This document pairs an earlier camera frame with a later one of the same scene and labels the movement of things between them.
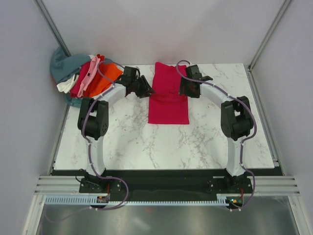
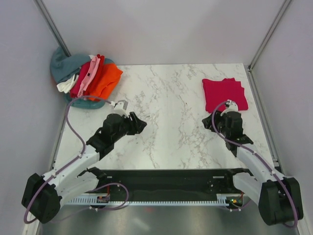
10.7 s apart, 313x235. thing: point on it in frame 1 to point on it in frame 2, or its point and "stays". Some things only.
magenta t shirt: (167, 105) to (216, 92)
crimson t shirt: (80, 75) stays
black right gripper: (183, 82) to (207, 122)
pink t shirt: (94, 63) stays
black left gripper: (146, 90) to (136, 126)
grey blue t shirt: (63, 67) stays
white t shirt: (67, 85) stays
